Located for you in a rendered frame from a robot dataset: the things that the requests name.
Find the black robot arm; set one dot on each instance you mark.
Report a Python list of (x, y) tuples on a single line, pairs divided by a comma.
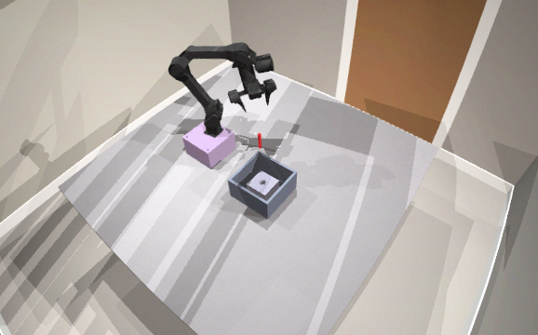
[(238, 53)]

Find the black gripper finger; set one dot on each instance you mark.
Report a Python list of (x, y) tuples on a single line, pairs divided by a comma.
[(241, 104), (267, 97)]

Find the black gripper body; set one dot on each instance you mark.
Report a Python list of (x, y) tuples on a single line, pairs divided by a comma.
[(234, 96)]

